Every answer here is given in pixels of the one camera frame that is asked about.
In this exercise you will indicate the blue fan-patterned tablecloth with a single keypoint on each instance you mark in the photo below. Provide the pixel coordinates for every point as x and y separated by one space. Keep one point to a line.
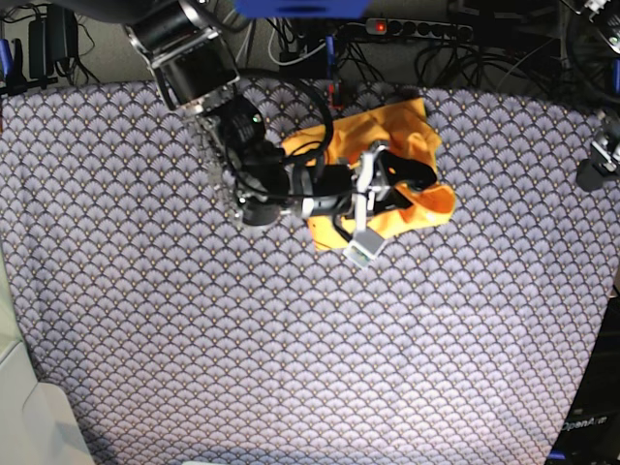
177 334

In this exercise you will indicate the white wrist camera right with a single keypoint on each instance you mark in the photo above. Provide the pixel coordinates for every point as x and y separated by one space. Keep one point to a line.
364 247

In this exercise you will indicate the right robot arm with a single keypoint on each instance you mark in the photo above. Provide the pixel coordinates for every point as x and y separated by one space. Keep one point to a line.
185 49

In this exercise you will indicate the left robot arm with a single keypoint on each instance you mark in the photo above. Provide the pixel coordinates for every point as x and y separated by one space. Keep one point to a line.
591 41

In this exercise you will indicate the black OpenArm box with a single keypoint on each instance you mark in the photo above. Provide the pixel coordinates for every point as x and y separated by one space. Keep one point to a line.
590 433

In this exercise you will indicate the red black table clamp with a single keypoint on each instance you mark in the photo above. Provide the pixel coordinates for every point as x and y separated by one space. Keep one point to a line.
335 95

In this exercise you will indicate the black power strip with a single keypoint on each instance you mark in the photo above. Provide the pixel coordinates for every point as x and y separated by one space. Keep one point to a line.
406 28

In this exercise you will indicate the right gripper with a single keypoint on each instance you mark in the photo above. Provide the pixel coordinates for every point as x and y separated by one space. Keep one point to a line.
329 191

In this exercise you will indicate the yellow T-shirt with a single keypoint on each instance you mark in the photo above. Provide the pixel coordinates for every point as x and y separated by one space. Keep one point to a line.
404 125

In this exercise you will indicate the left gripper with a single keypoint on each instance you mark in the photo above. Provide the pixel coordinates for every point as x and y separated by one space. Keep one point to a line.
592 175

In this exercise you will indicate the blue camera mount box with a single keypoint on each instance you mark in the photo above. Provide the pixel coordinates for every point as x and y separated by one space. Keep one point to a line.
301 8

